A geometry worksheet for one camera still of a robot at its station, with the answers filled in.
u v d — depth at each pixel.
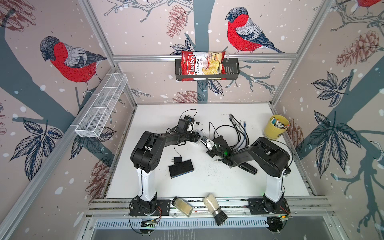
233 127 1.07
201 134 1.00
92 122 0.71
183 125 0.81
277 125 0.92
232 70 0.95
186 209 0.70
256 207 0.73
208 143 0.83
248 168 0.84
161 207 0.73
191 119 0.91
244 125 1.06
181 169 0.82
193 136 0.89
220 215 0.68
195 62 0.88
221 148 0.76
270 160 0.51
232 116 1.13
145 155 0.53
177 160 0.91
